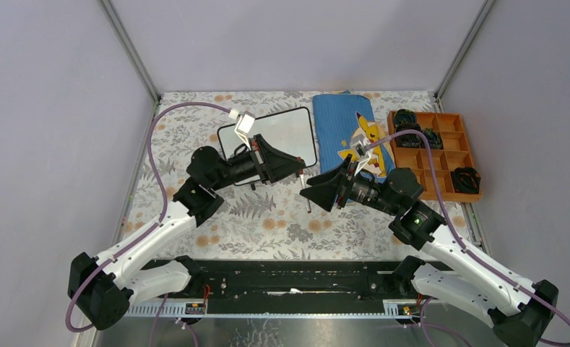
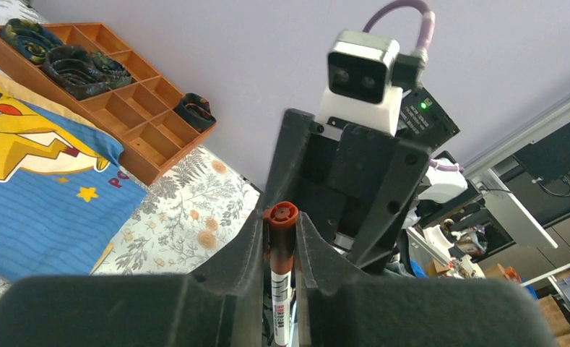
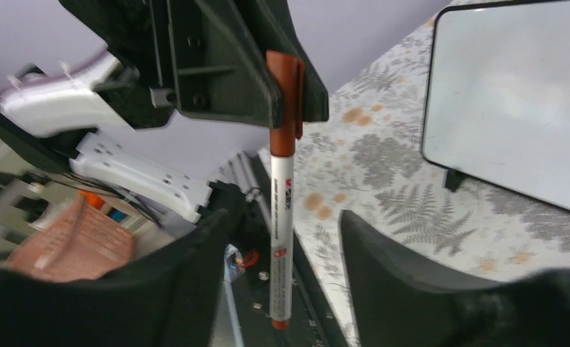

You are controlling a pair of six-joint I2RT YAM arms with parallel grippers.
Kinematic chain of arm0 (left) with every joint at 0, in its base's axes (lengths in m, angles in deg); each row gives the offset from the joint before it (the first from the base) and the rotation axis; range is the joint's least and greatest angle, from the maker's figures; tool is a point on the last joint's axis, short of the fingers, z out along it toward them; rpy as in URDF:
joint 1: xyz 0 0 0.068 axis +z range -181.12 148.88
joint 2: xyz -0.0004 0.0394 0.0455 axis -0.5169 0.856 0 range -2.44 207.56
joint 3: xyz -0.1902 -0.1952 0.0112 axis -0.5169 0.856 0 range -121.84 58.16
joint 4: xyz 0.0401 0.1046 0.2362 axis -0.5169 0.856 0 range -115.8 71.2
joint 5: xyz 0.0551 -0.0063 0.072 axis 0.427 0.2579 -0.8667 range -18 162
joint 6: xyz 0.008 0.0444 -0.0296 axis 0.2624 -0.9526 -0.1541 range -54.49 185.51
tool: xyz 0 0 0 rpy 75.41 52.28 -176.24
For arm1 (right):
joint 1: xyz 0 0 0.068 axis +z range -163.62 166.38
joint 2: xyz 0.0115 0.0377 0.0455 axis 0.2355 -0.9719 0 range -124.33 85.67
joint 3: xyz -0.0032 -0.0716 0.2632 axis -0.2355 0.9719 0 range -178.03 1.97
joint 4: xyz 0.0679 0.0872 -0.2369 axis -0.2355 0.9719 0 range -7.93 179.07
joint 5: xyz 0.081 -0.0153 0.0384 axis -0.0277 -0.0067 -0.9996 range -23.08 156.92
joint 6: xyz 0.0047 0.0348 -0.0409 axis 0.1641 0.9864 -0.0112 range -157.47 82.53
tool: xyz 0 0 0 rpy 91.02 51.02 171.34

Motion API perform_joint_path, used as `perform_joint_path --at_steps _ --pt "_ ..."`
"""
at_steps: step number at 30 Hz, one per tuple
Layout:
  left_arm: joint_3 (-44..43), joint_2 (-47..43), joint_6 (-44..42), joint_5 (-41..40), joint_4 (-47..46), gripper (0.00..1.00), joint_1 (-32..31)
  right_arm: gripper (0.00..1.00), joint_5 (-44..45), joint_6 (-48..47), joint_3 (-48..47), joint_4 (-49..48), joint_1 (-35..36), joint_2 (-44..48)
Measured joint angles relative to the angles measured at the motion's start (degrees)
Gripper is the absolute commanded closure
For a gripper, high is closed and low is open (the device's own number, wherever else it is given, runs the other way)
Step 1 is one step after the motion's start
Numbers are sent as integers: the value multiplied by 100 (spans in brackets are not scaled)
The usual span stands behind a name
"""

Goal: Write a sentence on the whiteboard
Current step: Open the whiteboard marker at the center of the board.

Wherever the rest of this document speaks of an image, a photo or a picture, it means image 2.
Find rolled dark tie lower right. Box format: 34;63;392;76
173;93;217;133

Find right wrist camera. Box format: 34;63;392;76
316;30;403;136

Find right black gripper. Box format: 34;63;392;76
263;108;431;273

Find rolled dark tie top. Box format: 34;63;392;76
0;18;64;65

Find rolled dark tie small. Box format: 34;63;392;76
90;51;133;90

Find blue Pikachu cloth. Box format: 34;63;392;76
0;75;146;281

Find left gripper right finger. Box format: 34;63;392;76
295;213;556;346

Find red-capped whiteboard marker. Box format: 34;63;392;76
262;201;299;346

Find rolled dark tie middle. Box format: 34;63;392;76
41;45;110;100

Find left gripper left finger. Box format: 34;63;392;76
0;211;263;346

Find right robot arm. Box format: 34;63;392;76
262;87;468;273

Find orange wooden compartment tray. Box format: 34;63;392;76
0;22;214;185

